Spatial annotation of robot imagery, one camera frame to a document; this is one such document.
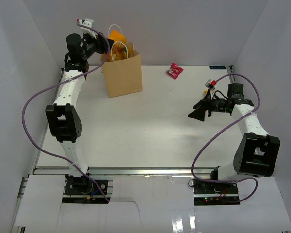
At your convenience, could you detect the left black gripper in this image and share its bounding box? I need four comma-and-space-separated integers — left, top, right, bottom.
81, 31, 114, 60

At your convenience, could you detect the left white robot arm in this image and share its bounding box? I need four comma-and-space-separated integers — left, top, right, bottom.
45, 33, 114, 194

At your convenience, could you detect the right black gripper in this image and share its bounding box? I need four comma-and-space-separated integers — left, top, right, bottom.
188, 89, 229, 121

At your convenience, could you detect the pink snack packet back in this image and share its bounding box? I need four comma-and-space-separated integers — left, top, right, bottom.
166, 63, 184, 80

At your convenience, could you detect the brown paper bag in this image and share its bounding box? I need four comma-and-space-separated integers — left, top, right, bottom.
100, 23, 144, 99

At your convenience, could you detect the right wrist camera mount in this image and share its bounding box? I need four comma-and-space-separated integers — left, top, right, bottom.
205, 79, 217, 91

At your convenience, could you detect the aluminium frame rail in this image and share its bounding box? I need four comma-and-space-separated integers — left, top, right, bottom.
29, 166, 265, 177

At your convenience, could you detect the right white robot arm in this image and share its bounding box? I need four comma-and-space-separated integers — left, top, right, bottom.
188, 83, 280, 194

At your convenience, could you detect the large orange candy bag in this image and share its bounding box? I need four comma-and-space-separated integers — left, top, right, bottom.
106, 30, 134, 62

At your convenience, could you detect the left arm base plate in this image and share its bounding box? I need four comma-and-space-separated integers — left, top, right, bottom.
65, 180, 108, 196

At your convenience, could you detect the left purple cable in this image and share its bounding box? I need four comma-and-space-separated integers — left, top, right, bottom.
21, 23, 111, 203

